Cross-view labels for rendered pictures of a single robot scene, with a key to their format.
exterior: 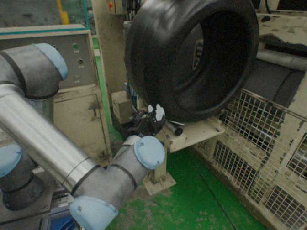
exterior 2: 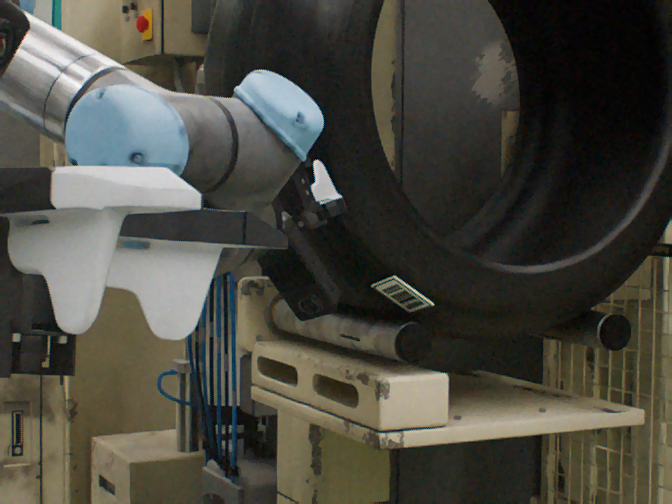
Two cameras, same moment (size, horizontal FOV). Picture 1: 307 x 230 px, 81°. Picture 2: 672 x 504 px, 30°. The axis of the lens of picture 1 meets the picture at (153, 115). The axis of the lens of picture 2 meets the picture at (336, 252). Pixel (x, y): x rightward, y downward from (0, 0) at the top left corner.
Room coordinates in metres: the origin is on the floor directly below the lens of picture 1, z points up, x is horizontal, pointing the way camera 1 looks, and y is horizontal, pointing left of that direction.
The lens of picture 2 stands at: (-0.70, -0.05, 1.07)
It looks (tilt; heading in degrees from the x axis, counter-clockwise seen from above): 3 degrees down; 1
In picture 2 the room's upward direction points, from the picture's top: 1 degrees clockwise
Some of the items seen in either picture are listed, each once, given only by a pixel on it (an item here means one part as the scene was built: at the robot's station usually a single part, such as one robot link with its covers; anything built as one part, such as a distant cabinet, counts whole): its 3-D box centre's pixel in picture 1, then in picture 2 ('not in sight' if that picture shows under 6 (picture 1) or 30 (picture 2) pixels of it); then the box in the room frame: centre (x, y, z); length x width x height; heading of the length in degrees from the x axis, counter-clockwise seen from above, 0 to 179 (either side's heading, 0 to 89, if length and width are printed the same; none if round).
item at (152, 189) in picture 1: (156, 177); not in sight; (1.11, -0.03, 0.02); 0.27 x 0.27 x 0.04; 27
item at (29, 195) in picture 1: (21, 185); not in sight; (0.48, 0.56, 0.77); 0.15 x 0.15 x 0.10
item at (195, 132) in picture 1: (180, 122); (438, 402); (0.89, -0.16, 0.80); 0.37 x 0.36 x 0.02; 117
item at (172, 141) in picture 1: (160, 124); (341, 379); (0.83, -0.04, 0.83); 0.36 x 0.09 x 0.06; 27
